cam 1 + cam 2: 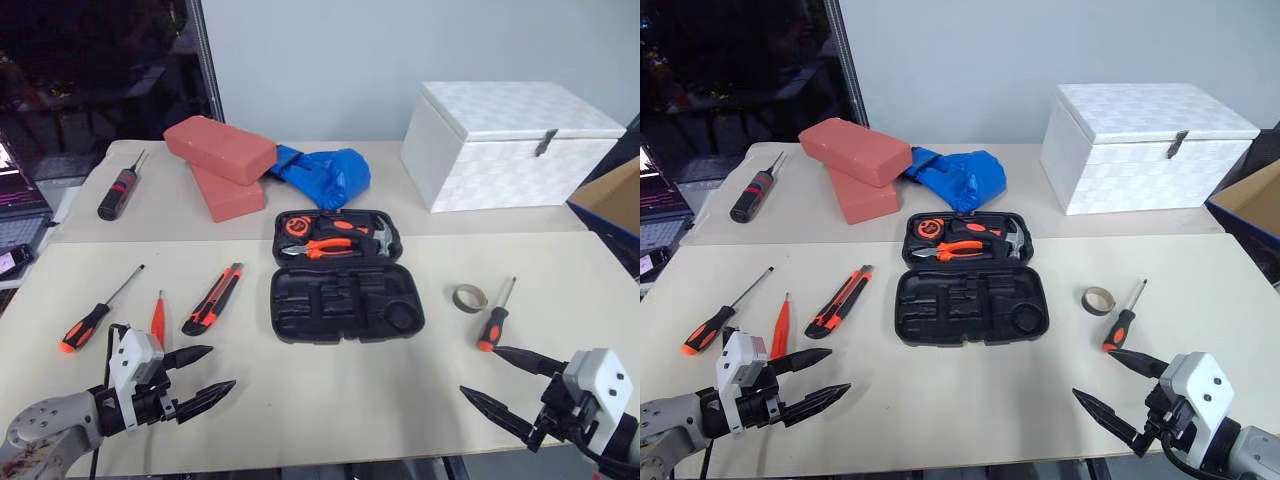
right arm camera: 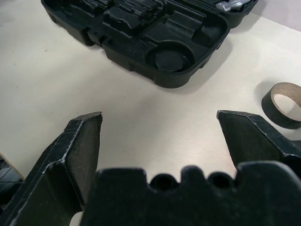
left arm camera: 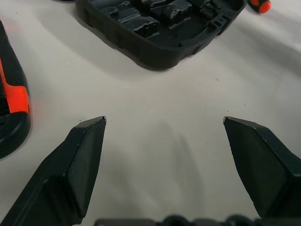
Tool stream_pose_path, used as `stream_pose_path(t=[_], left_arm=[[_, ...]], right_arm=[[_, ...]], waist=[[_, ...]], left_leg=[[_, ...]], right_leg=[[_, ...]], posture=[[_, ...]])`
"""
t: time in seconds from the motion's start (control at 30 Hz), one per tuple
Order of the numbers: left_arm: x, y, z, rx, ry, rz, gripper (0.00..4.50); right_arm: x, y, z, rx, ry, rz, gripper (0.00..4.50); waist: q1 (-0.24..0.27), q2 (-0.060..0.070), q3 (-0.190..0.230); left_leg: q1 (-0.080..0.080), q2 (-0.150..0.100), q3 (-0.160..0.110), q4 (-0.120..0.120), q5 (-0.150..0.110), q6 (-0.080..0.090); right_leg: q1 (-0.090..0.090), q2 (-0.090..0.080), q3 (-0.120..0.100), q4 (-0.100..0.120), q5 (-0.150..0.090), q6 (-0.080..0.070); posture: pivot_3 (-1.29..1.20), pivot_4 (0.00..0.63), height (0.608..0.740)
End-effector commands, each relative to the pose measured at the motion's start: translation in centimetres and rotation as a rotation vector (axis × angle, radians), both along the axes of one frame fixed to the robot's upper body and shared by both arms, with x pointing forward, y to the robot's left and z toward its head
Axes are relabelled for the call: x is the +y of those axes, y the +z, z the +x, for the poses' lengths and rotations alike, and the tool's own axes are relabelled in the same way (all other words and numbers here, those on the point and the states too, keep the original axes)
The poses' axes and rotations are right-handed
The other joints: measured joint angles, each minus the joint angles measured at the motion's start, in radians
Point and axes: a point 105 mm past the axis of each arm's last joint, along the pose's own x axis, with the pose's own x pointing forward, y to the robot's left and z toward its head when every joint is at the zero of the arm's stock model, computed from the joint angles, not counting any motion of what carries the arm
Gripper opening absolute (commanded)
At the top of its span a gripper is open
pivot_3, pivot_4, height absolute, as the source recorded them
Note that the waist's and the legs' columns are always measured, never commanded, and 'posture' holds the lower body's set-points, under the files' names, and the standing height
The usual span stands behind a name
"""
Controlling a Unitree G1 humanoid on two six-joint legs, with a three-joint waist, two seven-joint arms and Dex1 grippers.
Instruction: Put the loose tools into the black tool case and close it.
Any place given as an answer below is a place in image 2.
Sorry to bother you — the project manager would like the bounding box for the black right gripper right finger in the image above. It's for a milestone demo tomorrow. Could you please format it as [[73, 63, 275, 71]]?
[[216, 110, 301, 175]]

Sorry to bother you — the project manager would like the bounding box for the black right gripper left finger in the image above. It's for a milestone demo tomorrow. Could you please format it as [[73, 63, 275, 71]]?
[[0, 112, 104, 226]]

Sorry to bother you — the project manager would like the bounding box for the black tape roll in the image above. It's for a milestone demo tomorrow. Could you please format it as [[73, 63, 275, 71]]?
[[261, 82, 301, 130]]

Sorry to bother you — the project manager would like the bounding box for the black plastic case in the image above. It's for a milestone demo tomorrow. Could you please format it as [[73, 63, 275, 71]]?
[[41, 0, 258, 89]]

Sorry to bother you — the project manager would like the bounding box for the silver metal tool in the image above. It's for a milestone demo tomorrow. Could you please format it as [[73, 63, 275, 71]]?
[[215, 0, 244, 12]]

